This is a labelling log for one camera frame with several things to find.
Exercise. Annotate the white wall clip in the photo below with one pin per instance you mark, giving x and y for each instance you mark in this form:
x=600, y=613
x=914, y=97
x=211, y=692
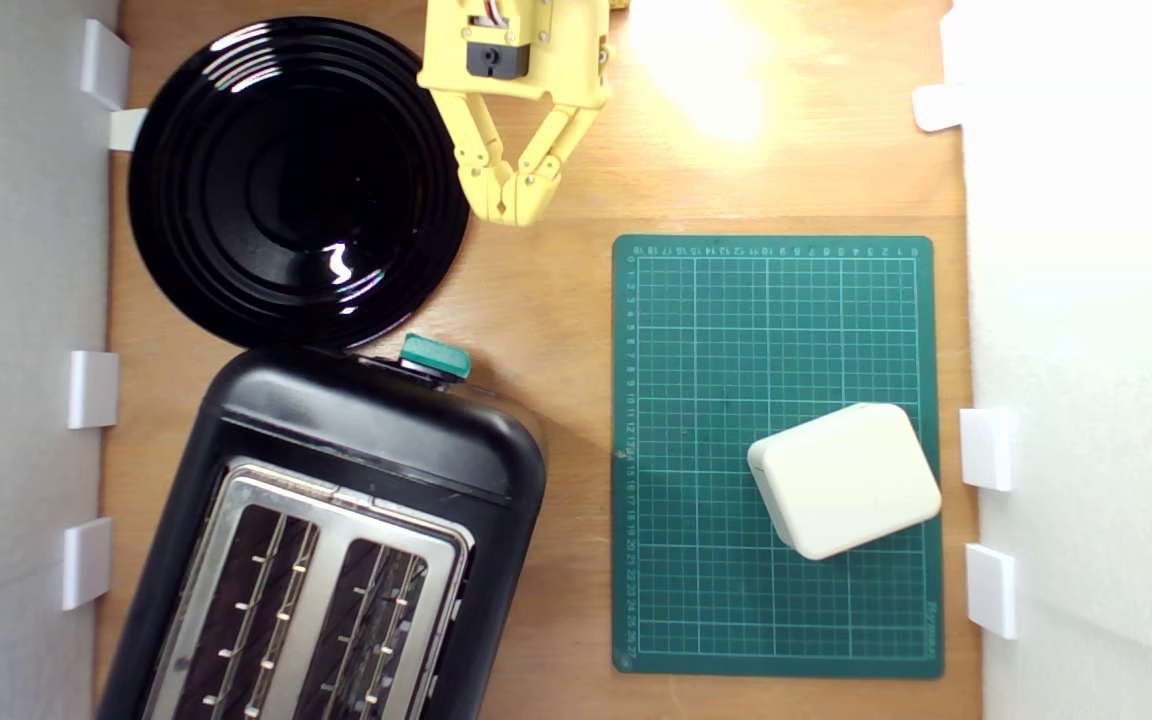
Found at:
x=104, y=62
x=938, y=107
x=86, y=562
x=94, y=388
x=992, y=590
x=988, y=448
x=126, y=128

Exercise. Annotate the black round plate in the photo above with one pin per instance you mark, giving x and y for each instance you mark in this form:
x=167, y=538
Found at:
x=296, y=180

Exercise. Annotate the green toaster lever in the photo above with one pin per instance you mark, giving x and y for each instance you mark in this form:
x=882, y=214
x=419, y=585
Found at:
x=436, y=356

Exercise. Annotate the green cutting mat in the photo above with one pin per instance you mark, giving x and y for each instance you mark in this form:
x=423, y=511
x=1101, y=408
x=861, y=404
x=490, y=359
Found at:
x=726, y=350

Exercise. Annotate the black two-slot toaster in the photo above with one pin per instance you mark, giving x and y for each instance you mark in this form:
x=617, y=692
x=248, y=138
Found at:
x=376, y=440

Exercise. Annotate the white rounded block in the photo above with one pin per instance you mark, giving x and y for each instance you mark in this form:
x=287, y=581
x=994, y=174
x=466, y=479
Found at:
x=846, y=480

